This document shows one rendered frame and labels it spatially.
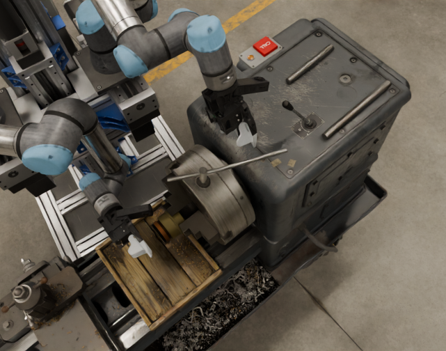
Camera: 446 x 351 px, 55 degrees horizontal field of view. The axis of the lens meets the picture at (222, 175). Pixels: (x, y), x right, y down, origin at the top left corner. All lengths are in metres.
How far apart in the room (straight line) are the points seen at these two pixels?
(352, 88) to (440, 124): 1.66
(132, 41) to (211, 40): 0.18
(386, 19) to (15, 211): 2.83
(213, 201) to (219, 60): 0.45
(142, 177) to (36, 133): 1.30
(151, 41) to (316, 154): 0.57
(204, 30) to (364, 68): 0.69
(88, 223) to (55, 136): 1.28
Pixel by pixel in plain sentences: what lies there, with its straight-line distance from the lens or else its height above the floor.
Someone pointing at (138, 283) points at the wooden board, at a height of 0.88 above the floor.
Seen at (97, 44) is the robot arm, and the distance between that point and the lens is 1.56.
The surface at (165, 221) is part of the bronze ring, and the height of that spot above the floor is 1.12.
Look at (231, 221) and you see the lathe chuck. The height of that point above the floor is 1.15.
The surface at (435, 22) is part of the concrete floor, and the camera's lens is 3.58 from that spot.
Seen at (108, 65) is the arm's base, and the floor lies 1.20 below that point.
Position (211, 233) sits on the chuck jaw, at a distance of 1.31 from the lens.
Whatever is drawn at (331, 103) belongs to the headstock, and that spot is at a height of 1.25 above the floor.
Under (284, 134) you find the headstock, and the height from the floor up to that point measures 1.26.
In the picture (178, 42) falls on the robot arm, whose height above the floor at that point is 1.64.
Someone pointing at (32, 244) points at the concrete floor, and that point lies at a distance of 2.79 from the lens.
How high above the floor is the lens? 2.35
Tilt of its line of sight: 63 degrees down
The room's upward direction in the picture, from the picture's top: 9 degrees counter-clockwise
